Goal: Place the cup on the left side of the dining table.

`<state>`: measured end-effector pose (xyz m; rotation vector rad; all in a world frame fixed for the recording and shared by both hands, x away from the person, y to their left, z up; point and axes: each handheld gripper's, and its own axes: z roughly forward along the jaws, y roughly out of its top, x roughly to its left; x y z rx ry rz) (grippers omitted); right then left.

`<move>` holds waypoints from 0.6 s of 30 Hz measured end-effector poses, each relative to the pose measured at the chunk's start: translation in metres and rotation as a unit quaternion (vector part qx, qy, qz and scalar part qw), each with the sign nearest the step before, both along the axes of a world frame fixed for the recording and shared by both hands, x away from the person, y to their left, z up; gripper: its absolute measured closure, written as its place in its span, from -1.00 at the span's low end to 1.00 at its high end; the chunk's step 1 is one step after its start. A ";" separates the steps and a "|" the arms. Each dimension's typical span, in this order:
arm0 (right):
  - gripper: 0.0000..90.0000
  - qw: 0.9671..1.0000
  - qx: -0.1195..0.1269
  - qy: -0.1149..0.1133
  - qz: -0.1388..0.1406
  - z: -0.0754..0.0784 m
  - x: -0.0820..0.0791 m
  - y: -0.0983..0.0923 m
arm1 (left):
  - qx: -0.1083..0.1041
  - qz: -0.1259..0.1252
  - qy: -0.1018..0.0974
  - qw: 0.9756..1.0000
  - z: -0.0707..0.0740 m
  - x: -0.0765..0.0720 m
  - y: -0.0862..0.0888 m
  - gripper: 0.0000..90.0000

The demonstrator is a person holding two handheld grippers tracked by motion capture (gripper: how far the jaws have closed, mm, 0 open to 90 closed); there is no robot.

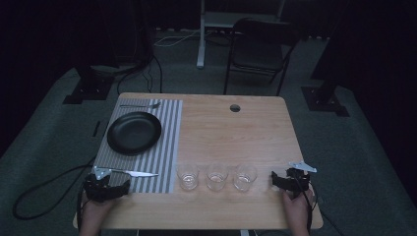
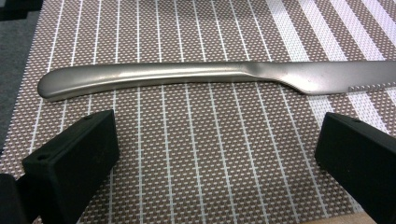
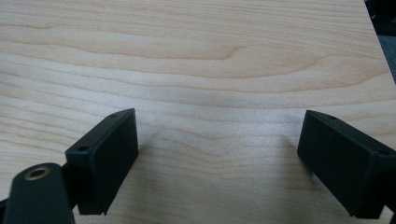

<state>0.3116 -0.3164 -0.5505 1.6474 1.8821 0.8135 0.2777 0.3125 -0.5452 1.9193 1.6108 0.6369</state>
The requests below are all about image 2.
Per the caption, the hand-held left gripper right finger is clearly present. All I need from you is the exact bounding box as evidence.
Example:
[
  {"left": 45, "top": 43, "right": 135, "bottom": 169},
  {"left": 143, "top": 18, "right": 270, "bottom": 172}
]
[{"left": 314, "top": 112, "right": 396, "bottom": 224}]

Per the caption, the brown striped woven placemat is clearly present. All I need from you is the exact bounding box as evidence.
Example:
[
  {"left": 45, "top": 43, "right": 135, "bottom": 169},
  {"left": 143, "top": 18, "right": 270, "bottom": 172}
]
[{"left": 0, "top": 0, "right": 396, "bottom": 224}]

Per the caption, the stainless steel table knife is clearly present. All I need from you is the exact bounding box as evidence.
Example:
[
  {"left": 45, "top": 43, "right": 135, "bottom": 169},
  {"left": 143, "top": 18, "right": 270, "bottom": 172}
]
[{"left": 37, "top": 60, "right": 396, "bottom": 103}]

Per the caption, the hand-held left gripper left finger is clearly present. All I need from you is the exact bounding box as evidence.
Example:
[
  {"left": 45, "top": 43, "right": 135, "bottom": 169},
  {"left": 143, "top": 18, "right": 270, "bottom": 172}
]
[{"left": 21, "top": 109, "right": 120, "bottom": 224}]

